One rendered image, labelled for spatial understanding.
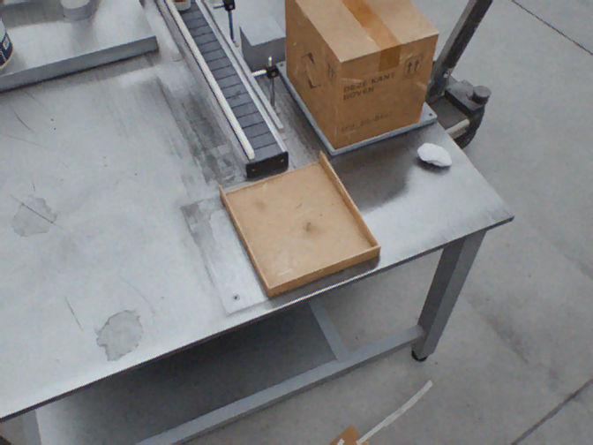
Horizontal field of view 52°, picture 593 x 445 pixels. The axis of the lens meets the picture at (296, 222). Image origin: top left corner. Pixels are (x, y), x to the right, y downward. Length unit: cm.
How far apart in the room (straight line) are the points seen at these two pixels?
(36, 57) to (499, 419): 175
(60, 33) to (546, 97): 214
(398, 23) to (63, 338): 97
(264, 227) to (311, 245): 12
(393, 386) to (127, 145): 115
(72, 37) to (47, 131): 32
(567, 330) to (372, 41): 137
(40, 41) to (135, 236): 71
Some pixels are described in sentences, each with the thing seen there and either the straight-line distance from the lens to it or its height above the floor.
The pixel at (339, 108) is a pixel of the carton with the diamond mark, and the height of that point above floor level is 99.
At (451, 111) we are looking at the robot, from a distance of 255.
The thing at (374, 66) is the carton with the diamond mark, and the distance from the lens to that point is 137.
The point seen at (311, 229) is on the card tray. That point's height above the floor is 83.
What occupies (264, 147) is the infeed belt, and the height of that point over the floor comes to 88.
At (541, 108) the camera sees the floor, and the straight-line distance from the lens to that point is 305.
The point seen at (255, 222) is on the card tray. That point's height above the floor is 83.
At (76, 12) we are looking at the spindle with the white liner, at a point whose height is 90.
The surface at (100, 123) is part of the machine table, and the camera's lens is 167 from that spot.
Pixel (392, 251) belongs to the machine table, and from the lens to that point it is 135.
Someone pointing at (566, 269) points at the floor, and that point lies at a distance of 250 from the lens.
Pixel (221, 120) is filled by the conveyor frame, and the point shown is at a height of 88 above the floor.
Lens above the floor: 195
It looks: 54 degrees down
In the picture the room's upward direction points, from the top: straight up
